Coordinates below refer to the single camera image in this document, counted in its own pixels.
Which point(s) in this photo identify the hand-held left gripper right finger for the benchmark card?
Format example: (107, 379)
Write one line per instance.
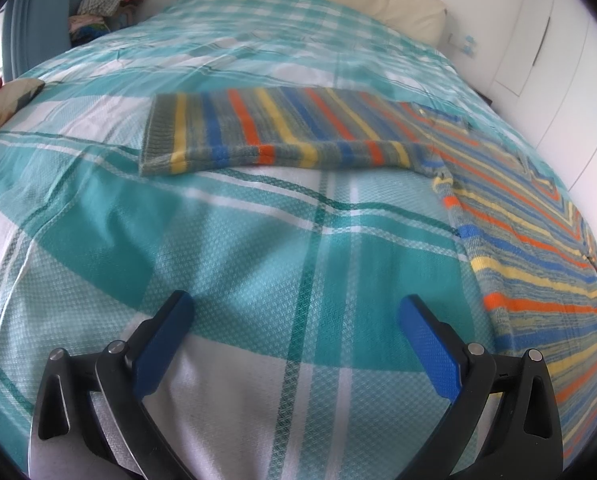
(431, 350)

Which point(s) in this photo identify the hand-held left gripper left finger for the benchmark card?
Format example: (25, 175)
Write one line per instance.
(161, 345)

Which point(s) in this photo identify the striped knit sweater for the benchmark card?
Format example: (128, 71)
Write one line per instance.
(328, 125)

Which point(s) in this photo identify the colourful clothes pile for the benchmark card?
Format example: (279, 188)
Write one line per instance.
(86, 30)

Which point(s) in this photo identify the teal plaid bedsheet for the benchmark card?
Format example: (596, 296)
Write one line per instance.
(228, 240)

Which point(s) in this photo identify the patterned cushion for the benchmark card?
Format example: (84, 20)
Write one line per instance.
(13, 100)

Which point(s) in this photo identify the white wardrobe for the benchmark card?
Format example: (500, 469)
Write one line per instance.
(568, 60)

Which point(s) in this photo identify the blue curtain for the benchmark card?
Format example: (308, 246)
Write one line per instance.
(43, 10)

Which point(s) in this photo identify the wall socket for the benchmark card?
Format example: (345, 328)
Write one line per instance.
(466, 44)

